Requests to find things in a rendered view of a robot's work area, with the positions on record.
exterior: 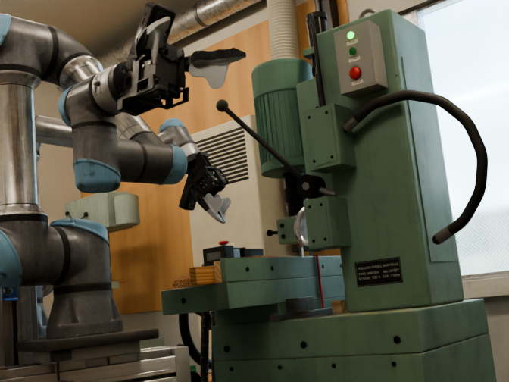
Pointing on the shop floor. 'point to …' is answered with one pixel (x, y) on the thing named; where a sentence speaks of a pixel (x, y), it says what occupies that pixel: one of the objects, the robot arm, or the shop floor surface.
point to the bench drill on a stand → (88, 209)
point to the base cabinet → (372, 366)
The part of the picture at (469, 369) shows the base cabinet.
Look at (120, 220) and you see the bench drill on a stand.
